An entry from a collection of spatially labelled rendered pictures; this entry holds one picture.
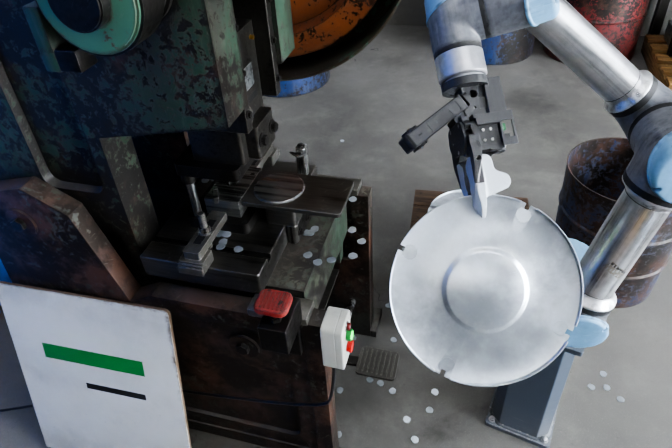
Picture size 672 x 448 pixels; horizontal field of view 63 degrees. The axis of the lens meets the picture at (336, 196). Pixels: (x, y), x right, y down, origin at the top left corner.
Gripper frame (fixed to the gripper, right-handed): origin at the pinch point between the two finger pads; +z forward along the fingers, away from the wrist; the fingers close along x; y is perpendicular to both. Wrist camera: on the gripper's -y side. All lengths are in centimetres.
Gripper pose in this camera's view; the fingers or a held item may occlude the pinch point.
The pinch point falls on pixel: (475, 210)
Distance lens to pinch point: 84.5
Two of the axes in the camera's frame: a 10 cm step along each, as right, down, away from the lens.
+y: 9.8, -1.5, 1.1
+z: 1.6, 9.8, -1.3
